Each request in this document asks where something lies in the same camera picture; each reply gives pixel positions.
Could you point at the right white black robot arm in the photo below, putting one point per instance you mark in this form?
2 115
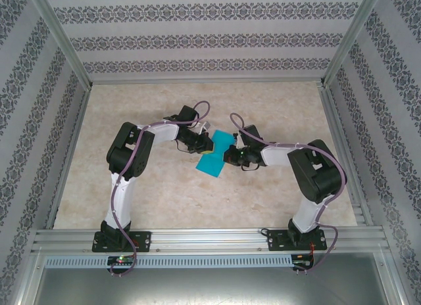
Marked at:
279 155

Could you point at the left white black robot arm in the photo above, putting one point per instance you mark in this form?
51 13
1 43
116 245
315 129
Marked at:
164 132

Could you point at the grey metal sheet panel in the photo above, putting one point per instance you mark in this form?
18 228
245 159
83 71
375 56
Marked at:
210 285

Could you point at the aluminium mounting rail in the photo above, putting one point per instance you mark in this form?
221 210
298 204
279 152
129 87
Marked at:
210 239

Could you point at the aluminium side rail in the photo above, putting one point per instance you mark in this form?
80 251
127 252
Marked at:
345 154

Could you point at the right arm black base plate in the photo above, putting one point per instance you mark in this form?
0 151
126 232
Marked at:
276 246

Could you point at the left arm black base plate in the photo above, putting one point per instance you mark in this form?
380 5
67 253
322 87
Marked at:
141 239

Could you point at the aluminium frame post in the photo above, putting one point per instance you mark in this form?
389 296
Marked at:
351 35
62 35

